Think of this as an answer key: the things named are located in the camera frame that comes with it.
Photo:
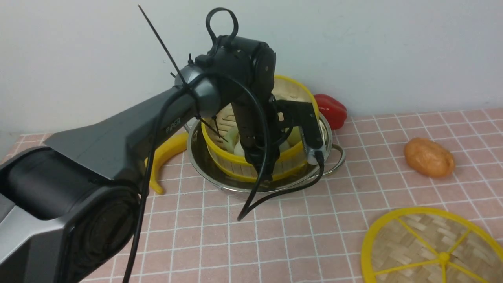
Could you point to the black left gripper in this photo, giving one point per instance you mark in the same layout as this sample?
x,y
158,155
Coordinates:
x,y
252,137

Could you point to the yellow rimmed bamboo steamer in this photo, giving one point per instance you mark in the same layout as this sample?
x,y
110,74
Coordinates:
x,y
290,161

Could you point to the yellow rimmed bamboo steamer lid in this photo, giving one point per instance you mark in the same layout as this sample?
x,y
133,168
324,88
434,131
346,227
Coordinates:
x,y
428,245

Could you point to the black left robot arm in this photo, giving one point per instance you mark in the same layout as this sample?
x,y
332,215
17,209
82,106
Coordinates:
x,y
69,206

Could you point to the stainless steel pot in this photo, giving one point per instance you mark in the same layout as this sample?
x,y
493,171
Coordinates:
x,y
204,165

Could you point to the yellow-green bun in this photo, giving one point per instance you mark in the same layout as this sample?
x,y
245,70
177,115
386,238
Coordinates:
x,y
295,137

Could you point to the yellow banana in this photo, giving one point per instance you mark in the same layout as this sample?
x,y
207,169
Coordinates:
x,y
172,147

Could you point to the red bell pepper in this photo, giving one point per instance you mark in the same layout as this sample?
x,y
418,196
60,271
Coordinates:
x,y
332,110

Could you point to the pink checkered tablecloth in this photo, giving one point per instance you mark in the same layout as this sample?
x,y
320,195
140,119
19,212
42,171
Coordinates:
x,y
191,234

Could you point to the orange potato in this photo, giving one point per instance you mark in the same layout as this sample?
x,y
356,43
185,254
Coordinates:
x,y
429,158

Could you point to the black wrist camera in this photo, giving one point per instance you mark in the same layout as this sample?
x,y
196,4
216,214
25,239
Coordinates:
x,y
302,115

